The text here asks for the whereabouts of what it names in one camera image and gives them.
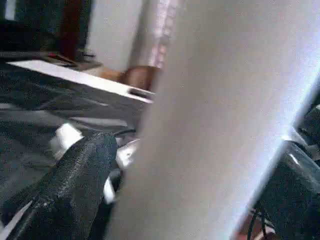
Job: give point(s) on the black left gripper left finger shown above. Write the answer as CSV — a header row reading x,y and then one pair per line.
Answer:
x,y
70,190

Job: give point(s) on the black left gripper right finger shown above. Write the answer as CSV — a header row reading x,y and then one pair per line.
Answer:
x,y
295,195

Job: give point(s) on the white plastic table leg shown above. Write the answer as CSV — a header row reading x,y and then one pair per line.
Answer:
x,y
212,100

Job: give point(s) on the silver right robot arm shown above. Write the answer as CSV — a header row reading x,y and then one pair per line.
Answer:
x,y
127,155

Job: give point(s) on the black mat cloth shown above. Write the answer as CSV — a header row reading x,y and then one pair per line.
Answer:
x,y
25,112

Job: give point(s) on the small brown rounded object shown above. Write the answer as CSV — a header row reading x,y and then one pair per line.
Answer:
x,y
140,77

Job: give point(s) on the beige pleated curtain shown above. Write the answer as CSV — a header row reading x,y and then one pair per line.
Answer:
x,y
157,30

